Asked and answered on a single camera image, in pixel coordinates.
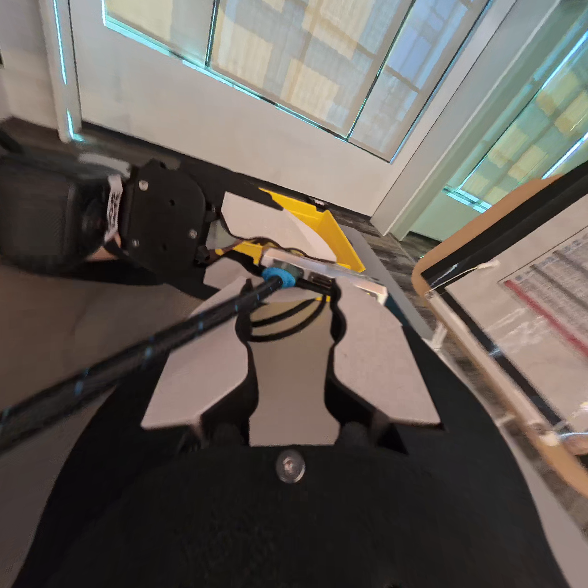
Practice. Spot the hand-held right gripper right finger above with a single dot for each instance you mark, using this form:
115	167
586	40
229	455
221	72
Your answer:
386	376

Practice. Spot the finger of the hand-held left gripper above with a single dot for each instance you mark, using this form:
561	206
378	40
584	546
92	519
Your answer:
223	282
257	220

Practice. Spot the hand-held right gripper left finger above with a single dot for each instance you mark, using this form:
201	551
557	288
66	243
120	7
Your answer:
193	390

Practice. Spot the yellow plastic bin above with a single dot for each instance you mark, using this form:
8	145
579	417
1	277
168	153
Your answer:
335	239

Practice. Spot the wooden document stand white base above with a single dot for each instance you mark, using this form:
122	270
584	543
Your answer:
419	275

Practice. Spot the clear bag with label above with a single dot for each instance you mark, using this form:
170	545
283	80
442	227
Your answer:
528	298

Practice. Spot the large window with blinds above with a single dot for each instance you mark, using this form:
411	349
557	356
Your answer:
298	55
528	138

